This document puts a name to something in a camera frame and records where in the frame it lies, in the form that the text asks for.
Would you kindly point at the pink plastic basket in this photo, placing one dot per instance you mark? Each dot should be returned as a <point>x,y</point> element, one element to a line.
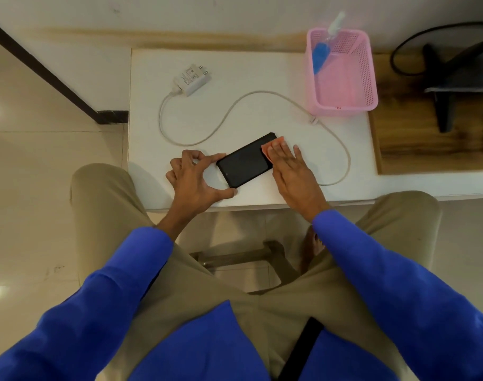
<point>344,87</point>

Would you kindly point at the person's foot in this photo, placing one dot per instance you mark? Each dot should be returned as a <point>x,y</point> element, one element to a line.
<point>311,245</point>

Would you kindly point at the person's left thumb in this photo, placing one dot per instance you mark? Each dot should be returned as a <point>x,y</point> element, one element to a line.
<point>223,194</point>

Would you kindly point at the brown wooden board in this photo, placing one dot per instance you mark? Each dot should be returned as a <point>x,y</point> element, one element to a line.
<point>408,130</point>

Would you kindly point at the black smartphone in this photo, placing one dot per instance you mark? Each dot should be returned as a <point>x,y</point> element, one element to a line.
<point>245,160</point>

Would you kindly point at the beige trousers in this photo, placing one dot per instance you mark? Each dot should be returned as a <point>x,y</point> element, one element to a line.
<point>193,281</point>

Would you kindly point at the orange cleaning cloth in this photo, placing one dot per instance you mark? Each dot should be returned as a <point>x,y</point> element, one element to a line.
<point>265,148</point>

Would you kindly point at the person's right little finger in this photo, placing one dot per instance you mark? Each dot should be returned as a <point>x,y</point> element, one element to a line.
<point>299,154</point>

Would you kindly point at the blue shirt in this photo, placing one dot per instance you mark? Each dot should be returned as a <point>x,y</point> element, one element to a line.
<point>201,345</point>

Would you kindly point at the black stand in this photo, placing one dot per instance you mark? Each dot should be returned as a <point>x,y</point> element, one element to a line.
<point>444,87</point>

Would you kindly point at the person's left forearm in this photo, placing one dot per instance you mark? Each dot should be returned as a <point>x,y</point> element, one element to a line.
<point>106,297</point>

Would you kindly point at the person's right forearm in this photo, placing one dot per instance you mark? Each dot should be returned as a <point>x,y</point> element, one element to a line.
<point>384,281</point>

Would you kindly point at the person's right hand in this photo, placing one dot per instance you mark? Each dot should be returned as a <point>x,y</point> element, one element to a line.
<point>297,182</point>

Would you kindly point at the person's left hand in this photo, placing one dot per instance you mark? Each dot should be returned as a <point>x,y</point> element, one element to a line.
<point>189,186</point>

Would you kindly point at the blue spray bottle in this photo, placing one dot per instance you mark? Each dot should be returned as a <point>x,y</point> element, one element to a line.
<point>320,55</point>

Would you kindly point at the white charger adapter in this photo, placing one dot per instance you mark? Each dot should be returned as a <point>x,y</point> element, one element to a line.
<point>191,80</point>

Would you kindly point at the person's left little finger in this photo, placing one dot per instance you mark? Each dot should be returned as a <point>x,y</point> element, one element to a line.
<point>170,177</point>

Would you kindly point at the person's left middle finger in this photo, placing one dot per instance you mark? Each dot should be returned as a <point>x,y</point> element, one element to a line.
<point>193,154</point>

